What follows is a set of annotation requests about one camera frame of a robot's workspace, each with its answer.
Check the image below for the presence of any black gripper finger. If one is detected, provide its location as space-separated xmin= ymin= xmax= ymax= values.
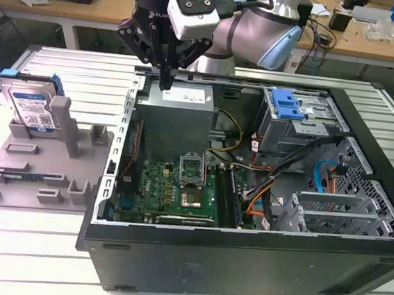
xmin=163 ymin=35 xmax=213 ymax=96
xmin=111 ymin=17 xmax=172 ymax=91

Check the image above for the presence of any hard disk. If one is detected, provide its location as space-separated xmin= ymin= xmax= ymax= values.
xmin=0 ymin=67 xmax=68 ymax=136

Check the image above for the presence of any blue data wire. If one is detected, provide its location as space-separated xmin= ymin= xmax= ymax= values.
xmin=311 ymin=153 xmax=351 ymax=196

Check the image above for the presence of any orange power wire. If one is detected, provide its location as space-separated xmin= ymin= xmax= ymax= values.
xmin=324 ymin=167 xmax=343 ymax=195

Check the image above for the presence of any metal disk bay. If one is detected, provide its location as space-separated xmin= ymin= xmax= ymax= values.
xmin=274 ymin=188 xmax=394 ymax=244

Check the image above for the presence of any wooden desk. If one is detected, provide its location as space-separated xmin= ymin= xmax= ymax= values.
xmin=0 ymin=0 xmax=394 ymax=68

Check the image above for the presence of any grey power supply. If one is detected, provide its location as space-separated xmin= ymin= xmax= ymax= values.
xmin=132 ymin=78 xmax=221 ymax=157

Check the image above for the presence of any metal socket cover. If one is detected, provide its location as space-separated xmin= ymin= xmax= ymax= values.
xmin=177 ymin=151 xmax=207 ymax=187

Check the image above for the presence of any metal drive cage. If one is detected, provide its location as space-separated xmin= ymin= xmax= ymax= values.
xmin=253 ymin=85 xmax=350 ymax=171

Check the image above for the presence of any black speaker box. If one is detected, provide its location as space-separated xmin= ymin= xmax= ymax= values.
xmin=295 ymin=0 xmax=313 ymax=28

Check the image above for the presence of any green motherboard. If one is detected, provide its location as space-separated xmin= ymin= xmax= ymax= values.
xmin=115 ymin=153 xmax=262 ymax=235

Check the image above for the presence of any CPU socket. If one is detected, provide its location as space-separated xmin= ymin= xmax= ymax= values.
xmin=179 ymin=186 xmax=204 ymax=210

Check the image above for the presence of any black RAM slot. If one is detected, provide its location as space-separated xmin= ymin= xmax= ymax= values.
xmin=210 ymin=166 xmax=235 ymax=228

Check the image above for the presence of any small black box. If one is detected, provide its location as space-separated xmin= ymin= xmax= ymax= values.
xmin=329 ymin=10 xmax=352 ymax=33

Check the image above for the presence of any RAM stick in slot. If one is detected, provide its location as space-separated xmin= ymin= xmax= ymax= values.
xmin=223 ymin=166 xmax=249 ymax=228

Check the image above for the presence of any grey parts rack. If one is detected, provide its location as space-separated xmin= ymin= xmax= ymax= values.
xmin=0 ymin=90 xmax=118 ymax=222

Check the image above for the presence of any black graphics card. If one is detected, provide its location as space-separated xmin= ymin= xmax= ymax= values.
xmin=154 ymin=212 xmax=217 ymax=231

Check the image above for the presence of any RAM stick on rack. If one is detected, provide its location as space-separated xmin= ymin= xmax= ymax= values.
xmin=1 ymin=169 xmax=45 ymax=184

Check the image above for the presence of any grey flat device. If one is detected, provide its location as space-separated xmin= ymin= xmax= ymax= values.
xmin=350 ymin=5 xmax=394 ymax=26

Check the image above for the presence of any clear plastic bag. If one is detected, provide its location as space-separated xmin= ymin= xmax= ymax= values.
xmin=364 ymin=17 xmax=394 ymax=44

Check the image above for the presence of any black PC case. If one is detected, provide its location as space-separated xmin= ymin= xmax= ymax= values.
xmin=70 ymin=55 xmax=394 ymax=295

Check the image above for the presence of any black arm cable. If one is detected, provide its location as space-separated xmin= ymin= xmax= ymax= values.
xmin=216 ymin=0 xmax=268 ymax=22

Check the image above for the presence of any yellow black power wire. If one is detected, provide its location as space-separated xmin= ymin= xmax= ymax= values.
xmin=206 ymin=107 xmax=247 ymax=157

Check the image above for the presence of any blue plastic drive bracket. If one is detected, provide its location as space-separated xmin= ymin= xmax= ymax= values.
xmin=269 ymin=88 xmax=308 ymax=121

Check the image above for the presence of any black cable bundle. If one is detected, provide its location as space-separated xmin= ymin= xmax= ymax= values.
xmin=241 ymin=128 xmax=345 ymax=238

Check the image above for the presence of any orange wire bundle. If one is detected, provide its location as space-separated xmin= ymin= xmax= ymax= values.
xmin=244 ymin=178 xmax=278 ymax=219

